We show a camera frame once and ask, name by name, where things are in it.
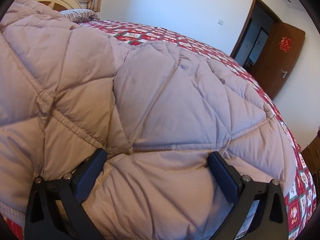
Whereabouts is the beige quilted down jacket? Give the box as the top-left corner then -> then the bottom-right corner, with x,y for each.
0,0 -> 297,240

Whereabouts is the red patterned bed sheet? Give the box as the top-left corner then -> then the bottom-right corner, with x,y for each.
4,19 -> 318,240

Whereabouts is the brown wooden cabinet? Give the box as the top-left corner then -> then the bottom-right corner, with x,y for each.
302,136 -> 319,182

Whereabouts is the brown wooden door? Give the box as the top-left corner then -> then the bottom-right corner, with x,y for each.
251,22 -> 305,99

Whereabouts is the red double happiness decoration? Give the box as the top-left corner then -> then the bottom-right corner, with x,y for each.
279,36 -> 292,53

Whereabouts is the striped pillow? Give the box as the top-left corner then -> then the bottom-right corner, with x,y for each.
60,9 -> 99,23

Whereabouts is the dark wooden door frame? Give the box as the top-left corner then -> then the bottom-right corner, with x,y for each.
231,0 -> 281,70

